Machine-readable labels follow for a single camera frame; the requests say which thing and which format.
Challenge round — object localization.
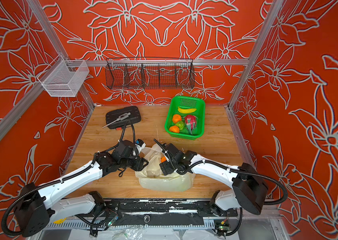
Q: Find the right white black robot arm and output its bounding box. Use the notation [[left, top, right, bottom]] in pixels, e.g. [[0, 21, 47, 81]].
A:
[[154, 139, 288, 215]]

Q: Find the black wire wall basket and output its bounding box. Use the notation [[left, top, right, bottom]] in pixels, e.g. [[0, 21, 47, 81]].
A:
[[105, 58, 195, 90]]

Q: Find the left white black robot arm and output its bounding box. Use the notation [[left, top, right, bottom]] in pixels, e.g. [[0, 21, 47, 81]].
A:
[[1, 133, 149, 237]]

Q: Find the white wire mesh basket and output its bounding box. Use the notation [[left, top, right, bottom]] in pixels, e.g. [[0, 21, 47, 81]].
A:
[[37, 55, 89, 97]]

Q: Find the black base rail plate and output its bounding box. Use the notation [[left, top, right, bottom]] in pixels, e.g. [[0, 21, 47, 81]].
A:
[[77, 197, 238, 227]]

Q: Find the yellow banana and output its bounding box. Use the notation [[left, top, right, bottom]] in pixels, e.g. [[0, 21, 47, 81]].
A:
[[177, 107, 197, 114]]

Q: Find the green plastic basket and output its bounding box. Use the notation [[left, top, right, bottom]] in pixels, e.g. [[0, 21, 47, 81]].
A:
[[165, 96, 206, 140]]

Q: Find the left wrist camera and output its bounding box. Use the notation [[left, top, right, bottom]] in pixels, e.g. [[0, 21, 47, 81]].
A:
[[111, 139, 146, 161]]

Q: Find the yellow tape roll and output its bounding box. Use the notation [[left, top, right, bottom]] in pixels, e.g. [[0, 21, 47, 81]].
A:
[[53, 218, 66, 225]]

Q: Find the light green crinkled fruit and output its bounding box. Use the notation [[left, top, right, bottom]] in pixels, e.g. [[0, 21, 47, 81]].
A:
[[175, 121, 185, 131]]

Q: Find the small circuit board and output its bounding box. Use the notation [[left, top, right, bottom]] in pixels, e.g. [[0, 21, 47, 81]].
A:
[[215, 222, 231, 237]]

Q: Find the pink dragon fruit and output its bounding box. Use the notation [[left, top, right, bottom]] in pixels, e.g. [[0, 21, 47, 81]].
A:
[[184, 115, 197, 135]]

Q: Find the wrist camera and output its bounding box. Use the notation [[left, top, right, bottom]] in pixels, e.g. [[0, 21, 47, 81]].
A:
[[154, 139, 184, 161], [111, 139, 146, 161]]

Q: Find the silver ratchet screwdriver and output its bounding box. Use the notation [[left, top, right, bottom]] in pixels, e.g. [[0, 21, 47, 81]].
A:
[[102, 113, 131, 128]]

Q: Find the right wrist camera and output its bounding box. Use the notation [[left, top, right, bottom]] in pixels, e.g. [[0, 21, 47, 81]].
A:
[[154, 139, 184, 161]]

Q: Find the black tool case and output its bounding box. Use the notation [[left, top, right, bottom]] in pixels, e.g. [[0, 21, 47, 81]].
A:
[[103, 106, 142, 129]]

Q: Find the translucent plastic bag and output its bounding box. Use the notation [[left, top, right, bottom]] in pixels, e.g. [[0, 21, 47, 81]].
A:
[[135, 144, 195, 192]]

